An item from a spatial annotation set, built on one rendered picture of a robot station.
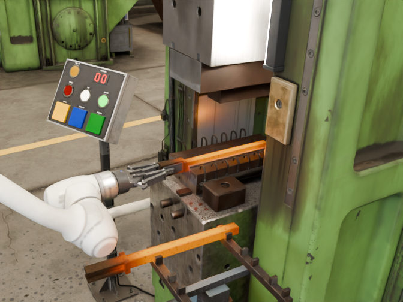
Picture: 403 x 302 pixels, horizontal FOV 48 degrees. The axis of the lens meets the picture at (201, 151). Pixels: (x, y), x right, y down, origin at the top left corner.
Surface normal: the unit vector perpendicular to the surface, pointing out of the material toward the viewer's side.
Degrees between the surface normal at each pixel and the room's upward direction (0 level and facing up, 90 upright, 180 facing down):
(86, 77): 60
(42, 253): 0
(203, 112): 90
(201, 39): 90
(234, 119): 90
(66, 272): 0
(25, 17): 90
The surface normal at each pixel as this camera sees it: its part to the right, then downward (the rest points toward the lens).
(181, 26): -0.85, 0.20
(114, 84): -0.46, -0.15
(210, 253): 0.52, 0.40
